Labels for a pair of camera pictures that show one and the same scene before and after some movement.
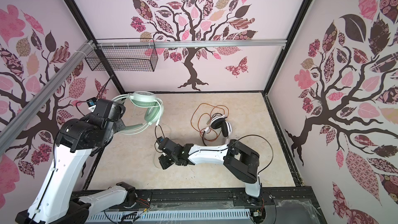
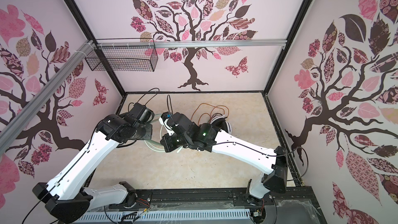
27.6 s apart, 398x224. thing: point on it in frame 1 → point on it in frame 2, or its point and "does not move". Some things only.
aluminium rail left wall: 8,133 does not move
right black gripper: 162,158 → 166,140
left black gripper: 119,125 → 147,135
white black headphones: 219,122 does not move
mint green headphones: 153,113 → 155,145
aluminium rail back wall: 227,43 does not move
